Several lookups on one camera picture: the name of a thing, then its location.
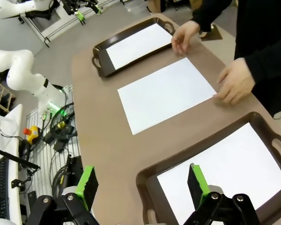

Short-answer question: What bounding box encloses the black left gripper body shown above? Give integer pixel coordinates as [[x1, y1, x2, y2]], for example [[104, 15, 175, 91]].
[[60, 0, 77, 15]]

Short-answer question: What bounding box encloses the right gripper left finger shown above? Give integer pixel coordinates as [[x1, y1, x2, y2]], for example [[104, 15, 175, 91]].
[[25, 165, 99, 225]]

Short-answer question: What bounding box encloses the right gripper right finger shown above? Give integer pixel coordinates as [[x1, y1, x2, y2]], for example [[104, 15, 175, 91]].
[[184, 163, 260, 225]]

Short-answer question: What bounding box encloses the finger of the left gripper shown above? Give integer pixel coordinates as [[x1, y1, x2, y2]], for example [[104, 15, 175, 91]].
[[85, 0, 108, 14], [74, 11, 87, 25]]

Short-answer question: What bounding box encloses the white A4 paper sheet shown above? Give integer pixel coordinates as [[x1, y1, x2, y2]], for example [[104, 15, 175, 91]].
[[106, 23, 173, 70], [156, 122, 281, 225]]

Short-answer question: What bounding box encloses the white A4 paper stack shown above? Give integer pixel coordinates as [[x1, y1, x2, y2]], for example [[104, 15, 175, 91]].
[[117, 57, 217, 136]]

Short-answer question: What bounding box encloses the person's left forearm black sleeve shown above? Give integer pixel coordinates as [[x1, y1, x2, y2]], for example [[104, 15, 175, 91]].
[[244, 39, 281, 94]]

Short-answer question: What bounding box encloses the person's right forearm black sleeve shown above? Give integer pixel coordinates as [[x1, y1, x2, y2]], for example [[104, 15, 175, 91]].
[[191, 0, 234, 32]]

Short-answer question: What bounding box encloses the person's right hand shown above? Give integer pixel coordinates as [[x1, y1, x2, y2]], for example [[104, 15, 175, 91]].
[[171, 20, 201, 57]]

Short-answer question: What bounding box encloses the person's left hand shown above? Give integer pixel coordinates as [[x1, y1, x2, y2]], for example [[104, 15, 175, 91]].
[[212, 57, 256, 105]]

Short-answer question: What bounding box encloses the black electronics box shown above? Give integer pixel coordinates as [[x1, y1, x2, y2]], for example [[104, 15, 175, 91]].
[[65, 156, 85, 179]]

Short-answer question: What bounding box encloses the brown plastic serving tray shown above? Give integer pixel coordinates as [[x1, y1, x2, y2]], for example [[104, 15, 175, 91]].
[[91, 18, 176, 79], [135, 112, 281, 225]]

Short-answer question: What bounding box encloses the black power adapter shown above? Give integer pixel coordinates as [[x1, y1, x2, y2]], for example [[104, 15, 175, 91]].
[[53, 140, 66, 153]]

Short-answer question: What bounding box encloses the yellow emergency stop box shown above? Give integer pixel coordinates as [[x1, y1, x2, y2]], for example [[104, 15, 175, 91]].
[[22, 125, 40, 144]]

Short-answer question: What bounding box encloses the black computer keyboard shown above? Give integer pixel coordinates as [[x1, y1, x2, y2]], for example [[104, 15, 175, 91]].
[[0, 156, 10, 221]]

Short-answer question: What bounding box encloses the white computer desk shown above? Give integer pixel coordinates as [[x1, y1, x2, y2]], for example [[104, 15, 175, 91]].
[[0, 103, 23, 222]]

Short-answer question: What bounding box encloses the wooden slatted rack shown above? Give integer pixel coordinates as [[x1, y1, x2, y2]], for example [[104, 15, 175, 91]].
[[0, 77, 16, 113]]

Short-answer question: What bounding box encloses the person's torso in black sweater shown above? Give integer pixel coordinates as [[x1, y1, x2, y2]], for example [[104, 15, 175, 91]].
[[234, 0, 281, 118]]

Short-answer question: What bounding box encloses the black coiled cable bundle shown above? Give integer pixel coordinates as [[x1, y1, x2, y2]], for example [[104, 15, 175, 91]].
[[50, 105, 75, 132]]

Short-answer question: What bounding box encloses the black clamp bracket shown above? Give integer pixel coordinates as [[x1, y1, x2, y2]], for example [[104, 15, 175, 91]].
[[11, 177, 32, 189]]

